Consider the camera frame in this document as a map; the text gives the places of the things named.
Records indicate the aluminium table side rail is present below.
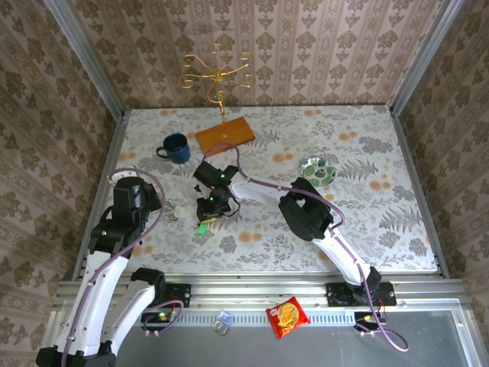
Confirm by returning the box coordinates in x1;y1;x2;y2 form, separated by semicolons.
71;110;129;277
388;106;450;278

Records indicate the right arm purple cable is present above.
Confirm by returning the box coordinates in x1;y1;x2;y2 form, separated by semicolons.
201;142;410;352

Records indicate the small black controller board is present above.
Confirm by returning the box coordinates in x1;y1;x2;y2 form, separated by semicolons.
353;310;385;338
141;310;179;338

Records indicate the grey metal panel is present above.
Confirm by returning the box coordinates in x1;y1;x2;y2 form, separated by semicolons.
41;310;473;367

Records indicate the slotted metal cable duct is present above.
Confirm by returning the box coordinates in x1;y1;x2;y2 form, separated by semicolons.
133;308;387;326

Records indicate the small clear plastic box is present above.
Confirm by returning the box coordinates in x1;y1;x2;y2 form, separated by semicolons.
212;310;234;336

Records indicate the dark blue enamel mug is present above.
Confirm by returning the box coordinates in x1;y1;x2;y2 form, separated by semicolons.
155;132;192;165

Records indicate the red snack packet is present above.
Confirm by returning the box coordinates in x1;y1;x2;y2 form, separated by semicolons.
265;296;311;339

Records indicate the green leaf pattern bowl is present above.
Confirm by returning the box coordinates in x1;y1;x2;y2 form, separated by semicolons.
299;155;338;189

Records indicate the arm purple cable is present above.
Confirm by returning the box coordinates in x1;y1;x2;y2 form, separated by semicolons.
201;142;410;352
60;167;185;367

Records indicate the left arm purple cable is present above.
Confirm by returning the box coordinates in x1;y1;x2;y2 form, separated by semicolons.
60;167;185;367

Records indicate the aluminium frame post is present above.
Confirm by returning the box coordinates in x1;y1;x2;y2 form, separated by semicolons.
389;0;465;115
42;0;127;120

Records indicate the gold wire stand wooden base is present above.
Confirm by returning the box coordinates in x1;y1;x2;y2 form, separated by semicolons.
179;43;257;159

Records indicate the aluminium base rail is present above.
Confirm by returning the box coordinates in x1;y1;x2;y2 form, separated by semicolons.
56;271;465;311

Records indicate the floral table cover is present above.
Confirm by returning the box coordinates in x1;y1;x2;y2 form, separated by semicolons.
82;106;439;274

